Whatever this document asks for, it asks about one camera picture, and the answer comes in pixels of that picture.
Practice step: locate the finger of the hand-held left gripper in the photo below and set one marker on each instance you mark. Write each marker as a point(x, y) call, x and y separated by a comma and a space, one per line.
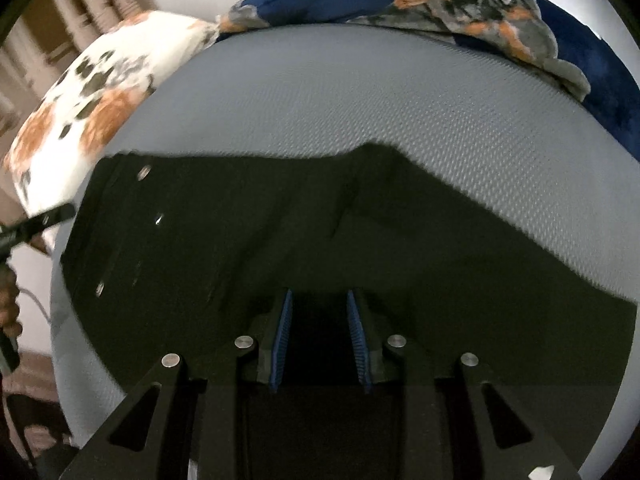
point(42, 222)

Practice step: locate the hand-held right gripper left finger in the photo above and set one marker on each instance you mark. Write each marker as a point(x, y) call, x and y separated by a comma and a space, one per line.
point(279, 345)

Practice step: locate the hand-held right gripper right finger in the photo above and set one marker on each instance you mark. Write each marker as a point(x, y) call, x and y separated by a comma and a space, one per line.
point(359, 345)

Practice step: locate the black pants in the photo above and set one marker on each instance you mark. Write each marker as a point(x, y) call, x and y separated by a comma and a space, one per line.
point(350, 240)

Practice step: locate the person's left hand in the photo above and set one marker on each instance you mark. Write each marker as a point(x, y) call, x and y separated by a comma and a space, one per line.
point(9, 300)

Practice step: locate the white floral pillow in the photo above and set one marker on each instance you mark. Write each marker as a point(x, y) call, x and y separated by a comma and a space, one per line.
point(115, 90)

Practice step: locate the beige floral curtain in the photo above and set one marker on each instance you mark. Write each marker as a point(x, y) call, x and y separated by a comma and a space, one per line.
point(65, 15)

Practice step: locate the grey mesh mat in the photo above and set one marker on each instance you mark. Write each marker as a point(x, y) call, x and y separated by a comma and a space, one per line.
point(320, 90)

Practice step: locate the blue floral blanket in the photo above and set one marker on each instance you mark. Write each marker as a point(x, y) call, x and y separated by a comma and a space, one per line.
point(500, 15)

